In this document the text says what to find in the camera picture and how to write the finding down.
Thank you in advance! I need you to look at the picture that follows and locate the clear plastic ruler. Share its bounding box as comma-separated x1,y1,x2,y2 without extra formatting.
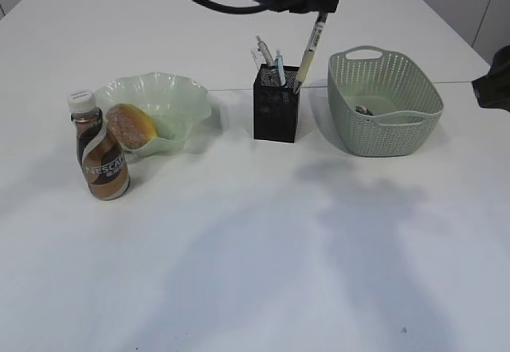
250,48,265,70

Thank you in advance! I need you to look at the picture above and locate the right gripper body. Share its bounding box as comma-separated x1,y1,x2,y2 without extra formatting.
472,45,510,111

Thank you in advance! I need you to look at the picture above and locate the brown Nescafe coffee bottle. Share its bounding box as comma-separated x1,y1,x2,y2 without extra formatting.
67,90,130,201

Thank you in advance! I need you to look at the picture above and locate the paper ball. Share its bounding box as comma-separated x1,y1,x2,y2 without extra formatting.
355,105,374,116

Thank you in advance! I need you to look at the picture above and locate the black mesh pen holder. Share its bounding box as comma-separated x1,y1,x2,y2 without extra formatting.
253,64,300,143

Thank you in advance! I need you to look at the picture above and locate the grey grip pen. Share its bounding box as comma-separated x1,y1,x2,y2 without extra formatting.
256,35,281,87

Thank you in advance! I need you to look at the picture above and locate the sugared bread bun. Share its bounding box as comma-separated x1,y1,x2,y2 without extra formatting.
107,104,158,150

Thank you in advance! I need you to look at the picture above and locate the beige grip pen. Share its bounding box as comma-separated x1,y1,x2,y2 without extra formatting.
293,12,328,94

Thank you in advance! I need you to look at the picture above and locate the green woven plastic basket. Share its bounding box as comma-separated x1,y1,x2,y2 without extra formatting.
328,45,444,158

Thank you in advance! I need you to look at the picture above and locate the green wavy glass plate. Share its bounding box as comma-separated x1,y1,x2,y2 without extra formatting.
94,72,212,157

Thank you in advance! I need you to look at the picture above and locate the blue clear grey-grip pen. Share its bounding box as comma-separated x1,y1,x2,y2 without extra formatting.
274,49,286,86

